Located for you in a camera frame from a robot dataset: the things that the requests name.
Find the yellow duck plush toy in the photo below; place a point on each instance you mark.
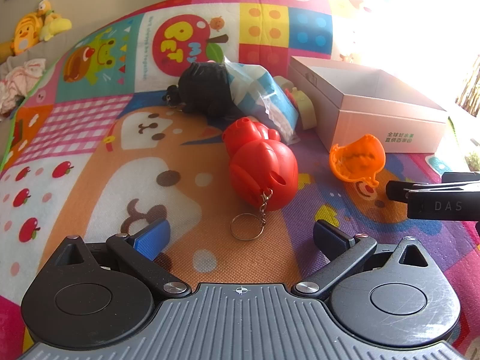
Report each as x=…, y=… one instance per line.
x=52, y=22

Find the colourful printed play mat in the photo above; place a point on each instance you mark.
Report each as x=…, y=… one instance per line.
x=112, y=180

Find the brown plant stems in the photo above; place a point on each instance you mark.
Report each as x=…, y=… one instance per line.
x=470, y=86

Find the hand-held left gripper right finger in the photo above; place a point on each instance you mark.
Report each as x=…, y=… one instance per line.
x=329, y=238

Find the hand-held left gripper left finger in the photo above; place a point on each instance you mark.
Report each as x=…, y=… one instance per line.
x=153, y=238

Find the pink cardboard box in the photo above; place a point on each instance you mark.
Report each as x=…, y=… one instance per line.
x=375, y=127

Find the black plush toy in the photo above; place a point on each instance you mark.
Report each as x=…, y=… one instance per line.
x=202, y=86

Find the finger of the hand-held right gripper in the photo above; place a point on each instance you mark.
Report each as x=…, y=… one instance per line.
x=399, y=189
x=461, y=177

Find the blue white plastic bag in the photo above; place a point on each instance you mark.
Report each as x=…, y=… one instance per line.
x=255, y=86

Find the pink white cloth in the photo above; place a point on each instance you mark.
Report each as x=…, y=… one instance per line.
x=20, y=82

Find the yellow tiger plush toy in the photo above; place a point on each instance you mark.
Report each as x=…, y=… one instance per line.
x=24, y=33

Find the orange plastic toy shell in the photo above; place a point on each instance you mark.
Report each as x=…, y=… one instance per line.
x=356, y=157

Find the yellow toy with pink lid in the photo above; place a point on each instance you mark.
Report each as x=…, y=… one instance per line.
x=305, y=112

